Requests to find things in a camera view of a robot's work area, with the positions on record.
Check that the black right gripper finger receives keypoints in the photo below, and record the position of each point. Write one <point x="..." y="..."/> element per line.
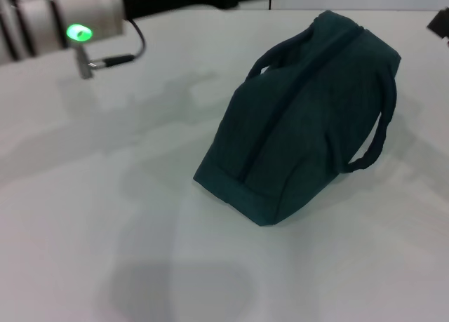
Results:
<point x="440" y="24"/>

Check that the dark teal insulated lunch bag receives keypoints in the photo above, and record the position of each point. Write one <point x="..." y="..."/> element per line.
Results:
<point x="298" y="125"/>

